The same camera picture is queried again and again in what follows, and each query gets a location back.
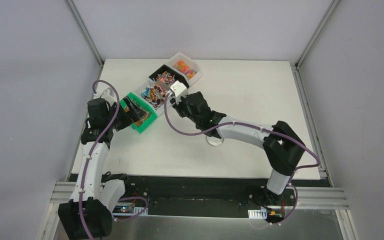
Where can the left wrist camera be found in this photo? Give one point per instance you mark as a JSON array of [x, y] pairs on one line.
[[107, 94]]

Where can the black lollipop bin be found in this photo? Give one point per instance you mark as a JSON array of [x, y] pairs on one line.
[[168, 76]]

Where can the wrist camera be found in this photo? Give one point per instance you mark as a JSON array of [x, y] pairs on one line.
[[179, 90], [107, 94]]

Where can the white lollipop bin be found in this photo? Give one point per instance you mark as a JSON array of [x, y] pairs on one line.
[[153, 93]]

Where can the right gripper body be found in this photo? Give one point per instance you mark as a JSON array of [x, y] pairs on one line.
[[182, 108]]

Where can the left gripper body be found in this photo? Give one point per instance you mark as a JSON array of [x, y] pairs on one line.
[[128, 110]]

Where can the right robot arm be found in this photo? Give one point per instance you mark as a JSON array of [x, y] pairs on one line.
[[282, 146]]

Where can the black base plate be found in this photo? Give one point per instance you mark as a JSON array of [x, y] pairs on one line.
[[201, 196]]

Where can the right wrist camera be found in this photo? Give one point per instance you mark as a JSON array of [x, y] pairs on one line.
[[179, 90]]

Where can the white gummy bin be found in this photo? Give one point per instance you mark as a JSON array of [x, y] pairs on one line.
[[187, 67]]

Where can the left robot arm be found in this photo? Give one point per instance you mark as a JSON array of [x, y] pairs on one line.
[[88, 213]]

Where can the green candy bin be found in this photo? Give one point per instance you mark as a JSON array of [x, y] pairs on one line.
[[147, 120]]

